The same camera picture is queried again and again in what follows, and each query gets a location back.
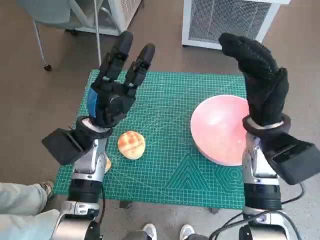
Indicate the round toy bread bun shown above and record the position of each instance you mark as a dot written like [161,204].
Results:
[131,145]

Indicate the black table bracket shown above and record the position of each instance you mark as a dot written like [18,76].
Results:
[125,204]
[215,210]

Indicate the white cabinet on casters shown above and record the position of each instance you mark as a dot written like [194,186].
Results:
[125,15]

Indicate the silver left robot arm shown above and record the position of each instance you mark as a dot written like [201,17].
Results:
[87,160]

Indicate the green cutting mat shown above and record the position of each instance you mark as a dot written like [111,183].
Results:
[162,112]

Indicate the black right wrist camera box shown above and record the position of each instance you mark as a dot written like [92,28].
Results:
[292,160]

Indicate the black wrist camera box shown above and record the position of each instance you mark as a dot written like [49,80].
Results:
[292,160]
[62,147]

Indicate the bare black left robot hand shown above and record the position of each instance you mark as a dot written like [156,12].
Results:
[107,100]

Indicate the grey-blue chair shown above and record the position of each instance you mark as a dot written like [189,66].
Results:
[45,12]

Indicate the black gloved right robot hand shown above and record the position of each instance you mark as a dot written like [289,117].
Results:
[265,87]

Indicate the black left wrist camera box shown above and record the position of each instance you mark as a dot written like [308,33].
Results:
[62,147]

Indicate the white cabinet with mesh front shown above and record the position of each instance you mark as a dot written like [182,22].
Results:
[225,22]

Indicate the pink bowl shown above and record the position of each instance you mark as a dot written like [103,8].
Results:
[217,130]

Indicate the oblong striped toy bread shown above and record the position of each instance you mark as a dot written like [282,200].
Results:
[108,165]

